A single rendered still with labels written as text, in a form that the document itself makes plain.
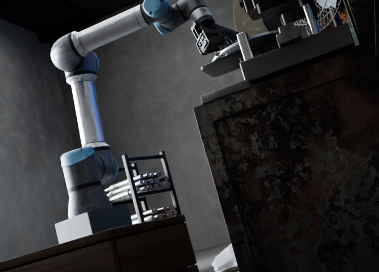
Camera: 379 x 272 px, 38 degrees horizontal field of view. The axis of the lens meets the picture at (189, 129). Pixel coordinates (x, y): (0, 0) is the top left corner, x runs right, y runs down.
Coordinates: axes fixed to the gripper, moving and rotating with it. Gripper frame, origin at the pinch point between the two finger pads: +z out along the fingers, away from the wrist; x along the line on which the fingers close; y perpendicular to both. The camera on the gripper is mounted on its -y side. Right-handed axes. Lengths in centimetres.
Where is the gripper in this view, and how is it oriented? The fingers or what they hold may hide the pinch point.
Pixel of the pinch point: (233, 65)
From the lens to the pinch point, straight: 186.2
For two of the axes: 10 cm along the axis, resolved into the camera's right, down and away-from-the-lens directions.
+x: 3.2, -5.7, -7.5
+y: -8.6, 1.5, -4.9
